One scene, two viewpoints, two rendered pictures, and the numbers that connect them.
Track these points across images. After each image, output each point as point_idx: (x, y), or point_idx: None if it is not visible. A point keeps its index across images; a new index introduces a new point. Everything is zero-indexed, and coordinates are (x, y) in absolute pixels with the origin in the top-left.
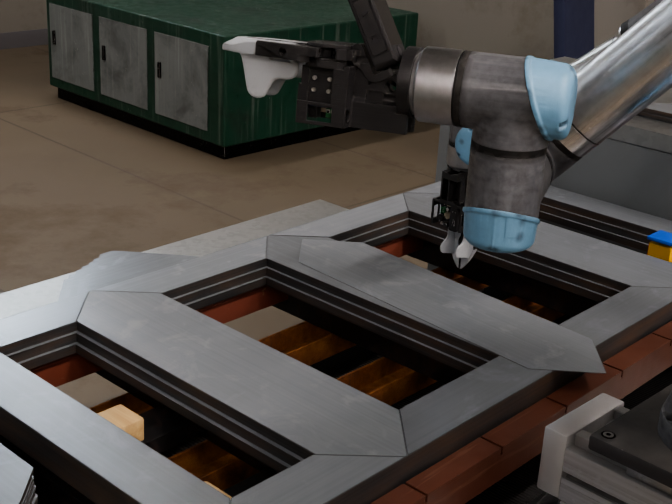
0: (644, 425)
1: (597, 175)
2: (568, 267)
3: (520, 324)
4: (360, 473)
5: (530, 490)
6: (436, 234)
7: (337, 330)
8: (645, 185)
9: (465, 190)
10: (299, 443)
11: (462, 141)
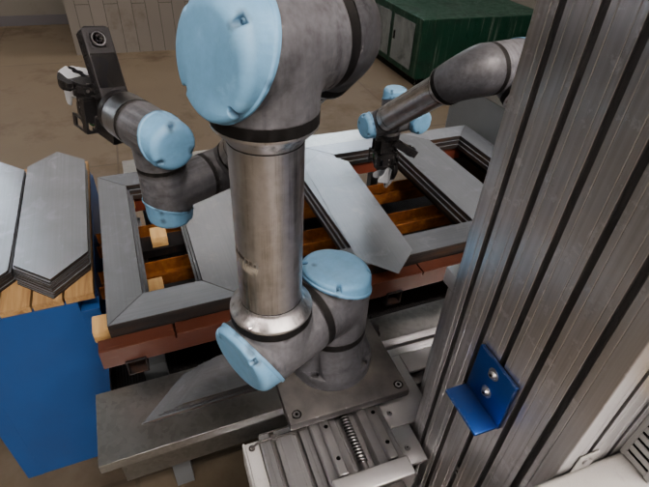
0: None
1: None
2: (448, 199)
3: (381, 230)
4: (211, 297)
5: (380, 313)
6: (400, 162)
7: None
8: None
9: (386, 146)
10: (201, 272)
11: (359, 122)
